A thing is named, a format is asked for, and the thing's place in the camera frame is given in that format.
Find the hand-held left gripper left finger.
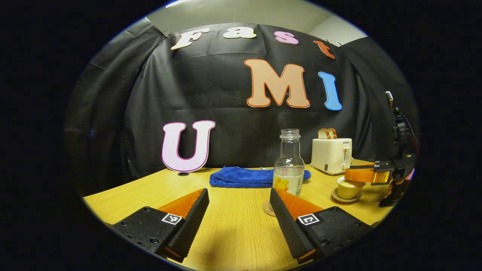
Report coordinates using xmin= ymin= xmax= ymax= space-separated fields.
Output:
xmin=107 ymin=188 xmax=210 ymax=263

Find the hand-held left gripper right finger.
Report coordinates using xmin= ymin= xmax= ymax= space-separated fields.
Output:
xmin=269 ymin=188 xmax=373 ymax=265

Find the cream teacup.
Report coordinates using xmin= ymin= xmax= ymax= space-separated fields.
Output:
xmin=337 ymin=180 xmax=364 ymax=199

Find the round cork coaster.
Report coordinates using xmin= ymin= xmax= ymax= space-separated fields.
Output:
xmin=262 ymin=199 xmax=277 ymax=218

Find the clear glass water bottle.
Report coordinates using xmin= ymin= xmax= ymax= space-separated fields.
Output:
xmin=273 ymin=129 xmax=305 ymax=197

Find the white toaster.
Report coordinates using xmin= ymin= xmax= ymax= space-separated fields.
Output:
xmin=311 ymin=138 xmax=353 ymax=175

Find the blue towel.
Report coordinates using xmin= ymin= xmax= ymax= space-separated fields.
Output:
xmin=209 ymin=166 xmax=312 ymax=189

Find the black backdrop cloth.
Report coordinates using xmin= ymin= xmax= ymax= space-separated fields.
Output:
xmin=64 ymin=17 xmax=421 ymax=196

